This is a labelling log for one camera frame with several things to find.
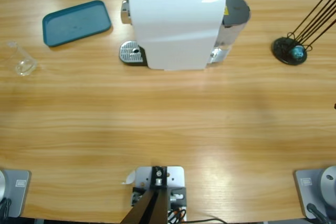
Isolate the white capsule coffee machine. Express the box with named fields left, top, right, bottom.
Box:
left=119, top=0, right=233, bottom=72

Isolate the teal coffee capsule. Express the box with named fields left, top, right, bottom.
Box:
left=291, top=45, right=305, bottom=59

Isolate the clear glass cup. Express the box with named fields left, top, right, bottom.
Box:
left=5, top=40, right=37, bottom=77

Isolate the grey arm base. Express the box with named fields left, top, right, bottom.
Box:
left=293, top=165, right=336, bottom=219
left=0, top=168, right=32, bottom=218

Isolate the white tape piece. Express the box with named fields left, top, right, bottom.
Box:
left=120, top=170, right=137, bottom=185

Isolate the grey lidded water tank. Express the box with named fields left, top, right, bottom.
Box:
left=215, top=0, right=251, bottom=51

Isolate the teal plastic tray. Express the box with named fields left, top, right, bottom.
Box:
left=42, top=0, right=112, bottom=48

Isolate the black capsule holder stand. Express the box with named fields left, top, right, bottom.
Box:
left=271, top=0, right=336, bottom=66

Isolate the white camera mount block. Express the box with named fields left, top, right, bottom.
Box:
left=131, top=165, right=188, bottom=222

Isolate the dark camera post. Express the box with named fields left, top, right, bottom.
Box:
left=121, top=165, right=169, bottom=224

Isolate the orange cable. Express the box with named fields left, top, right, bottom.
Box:
left=167, top=207, right=187, bottom=222

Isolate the black cable under mount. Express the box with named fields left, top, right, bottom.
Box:
left=187, top=217, right=227, bottom=224

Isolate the black base cable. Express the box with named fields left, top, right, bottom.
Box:
left=0, top=198, right=13, bottom=219
left=306, top=202, right=329, bottom=224

